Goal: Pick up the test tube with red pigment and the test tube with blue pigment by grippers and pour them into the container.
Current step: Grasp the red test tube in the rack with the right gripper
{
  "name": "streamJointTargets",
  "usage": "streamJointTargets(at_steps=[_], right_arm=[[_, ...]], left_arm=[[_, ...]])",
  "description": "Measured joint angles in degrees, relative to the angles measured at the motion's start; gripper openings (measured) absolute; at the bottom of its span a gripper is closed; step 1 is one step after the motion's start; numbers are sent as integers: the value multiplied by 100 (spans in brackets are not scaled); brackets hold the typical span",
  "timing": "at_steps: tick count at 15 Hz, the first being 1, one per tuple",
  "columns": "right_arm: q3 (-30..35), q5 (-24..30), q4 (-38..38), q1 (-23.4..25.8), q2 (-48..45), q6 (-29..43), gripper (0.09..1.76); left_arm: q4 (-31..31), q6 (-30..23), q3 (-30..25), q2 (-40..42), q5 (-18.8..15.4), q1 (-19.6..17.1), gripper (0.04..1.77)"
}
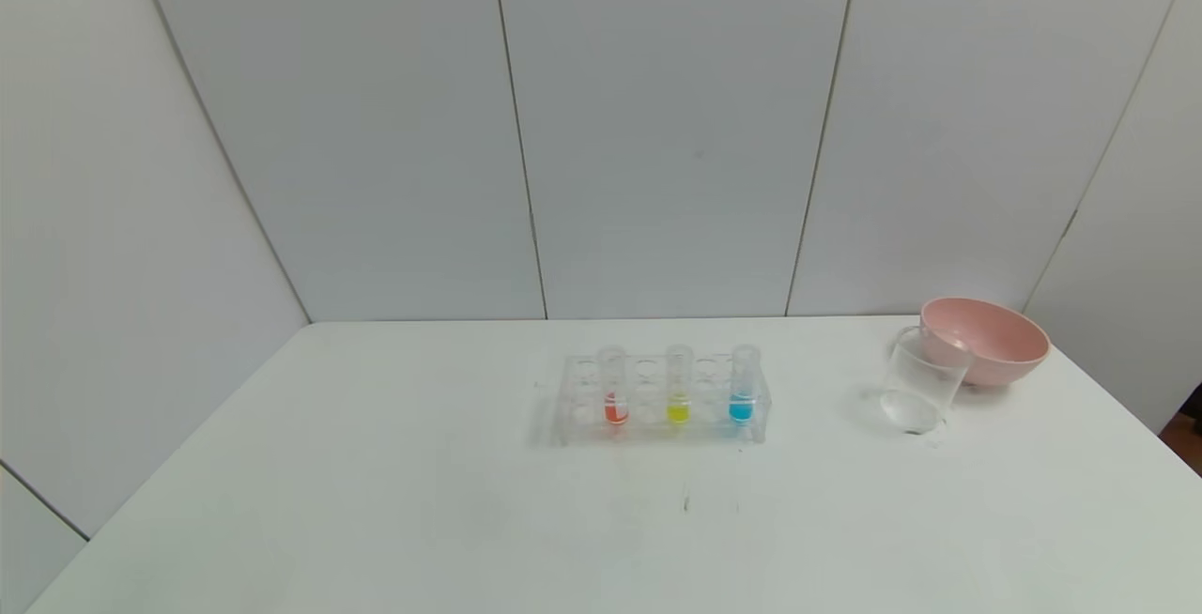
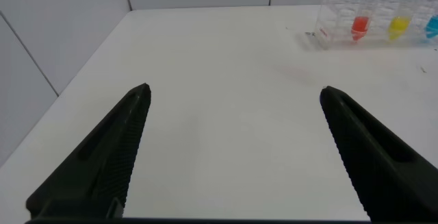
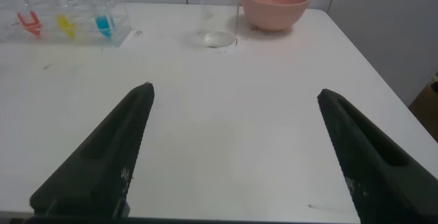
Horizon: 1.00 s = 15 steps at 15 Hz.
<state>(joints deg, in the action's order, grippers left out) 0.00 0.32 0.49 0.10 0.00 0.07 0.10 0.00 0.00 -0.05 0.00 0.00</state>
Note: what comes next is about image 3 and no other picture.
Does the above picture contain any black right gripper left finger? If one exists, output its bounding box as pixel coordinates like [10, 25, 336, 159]
[29, 82, 155, 218]

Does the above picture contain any clear glass beaker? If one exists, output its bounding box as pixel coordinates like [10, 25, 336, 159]
[198, 0, 240, 49]

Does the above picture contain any pink bowl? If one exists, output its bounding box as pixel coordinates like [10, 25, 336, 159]
[240, 0, 311, 32]

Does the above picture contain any test tube with red pigment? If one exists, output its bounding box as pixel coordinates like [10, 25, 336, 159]
[10, 0, 44, 38]

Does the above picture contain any test tube with yellow pigment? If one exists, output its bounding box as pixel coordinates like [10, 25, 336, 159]
[51, 0, 78, 40]

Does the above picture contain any clear acrylic test tube rack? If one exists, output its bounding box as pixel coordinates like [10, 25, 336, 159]
[0, 0, 133, 49]

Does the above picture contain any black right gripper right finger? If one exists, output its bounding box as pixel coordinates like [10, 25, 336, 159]
[316, 88, 438, 224]

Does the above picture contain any brown cardboard box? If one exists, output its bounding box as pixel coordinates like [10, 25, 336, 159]
[408, 73, 438, 142]

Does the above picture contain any test tube with blue pigment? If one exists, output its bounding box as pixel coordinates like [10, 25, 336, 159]
[89, 0, 117, 39]

